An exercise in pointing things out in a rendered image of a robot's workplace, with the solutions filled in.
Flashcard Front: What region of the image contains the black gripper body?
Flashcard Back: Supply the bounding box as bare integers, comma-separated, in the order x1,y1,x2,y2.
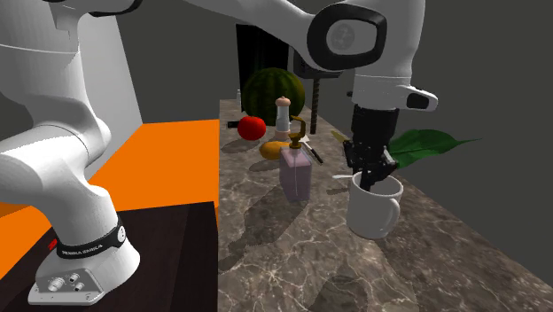
350,104,400,152

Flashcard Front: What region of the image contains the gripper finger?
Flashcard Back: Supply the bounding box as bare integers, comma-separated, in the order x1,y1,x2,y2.
343,139,378,192
378,145,399,179

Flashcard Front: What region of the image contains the white mug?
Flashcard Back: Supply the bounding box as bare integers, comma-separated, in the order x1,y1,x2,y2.
346,170,405,241

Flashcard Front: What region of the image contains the green leaf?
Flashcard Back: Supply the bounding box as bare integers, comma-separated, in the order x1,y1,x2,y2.
331,128,483,170

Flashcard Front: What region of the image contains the dark grey screw press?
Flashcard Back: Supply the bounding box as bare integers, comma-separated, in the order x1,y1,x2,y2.
292,46,343,136

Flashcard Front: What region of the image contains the pale purple soap dispenser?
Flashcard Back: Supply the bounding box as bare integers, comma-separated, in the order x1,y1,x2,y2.
278,114,314,204

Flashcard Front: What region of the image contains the white pepper mill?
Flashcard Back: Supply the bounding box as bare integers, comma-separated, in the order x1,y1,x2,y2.
274,96,292,137

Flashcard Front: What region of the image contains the orange-yellow fruit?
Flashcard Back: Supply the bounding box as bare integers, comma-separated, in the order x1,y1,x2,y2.
258,140,292,161

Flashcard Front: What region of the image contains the green watermelon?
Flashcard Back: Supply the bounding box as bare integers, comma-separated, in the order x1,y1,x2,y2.
240,66,307,128

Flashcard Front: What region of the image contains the red tomato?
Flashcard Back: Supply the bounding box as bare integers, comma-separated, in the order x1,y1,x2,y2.
237,115,268,142

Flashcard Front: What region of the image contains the dark robot stand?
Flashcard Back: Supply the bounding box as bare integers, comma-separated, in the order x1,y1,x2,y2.
0,200,219,312

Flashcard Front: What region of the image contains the black-handled knife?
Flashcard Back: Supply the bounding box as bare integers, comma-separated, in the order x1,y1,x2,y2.
300,135,324,166

